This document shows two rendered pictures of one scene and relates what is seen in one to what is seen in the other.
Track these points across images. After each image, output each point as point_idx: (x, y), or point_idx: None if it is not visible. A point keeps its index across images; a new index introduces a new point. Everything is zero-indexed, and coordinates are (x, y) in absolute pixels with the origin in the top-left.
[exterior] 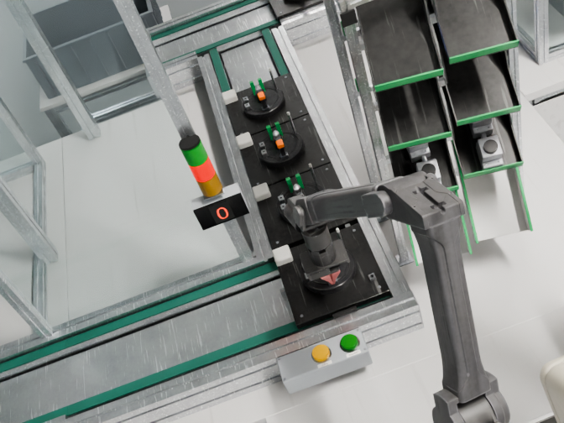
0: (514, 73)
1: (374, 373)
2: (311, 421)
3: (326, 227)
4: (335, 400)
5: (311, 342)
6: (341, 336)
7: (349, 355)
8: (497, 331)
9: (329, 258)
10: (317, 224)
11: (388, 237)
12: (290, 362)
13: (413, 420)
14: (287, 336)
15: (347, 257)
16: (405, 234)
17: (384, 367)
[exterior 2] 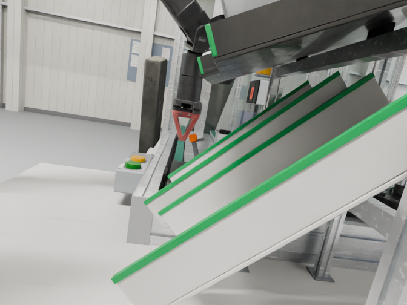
0: None
1: (111, 206)
2: (107, 181)
3: (189, 55)
4: (111, 189)
5: (152, 161)
6: (143, 167)
7: (122, 164)
8: (45, 295)
9: (177, 91)
10: (189, 45)
11: (280, 265)
12: (144, 155)
13: (42, 206)
14: (167, 159)
15: (175, 99)
16: (281, 281)
17: (111, 211)
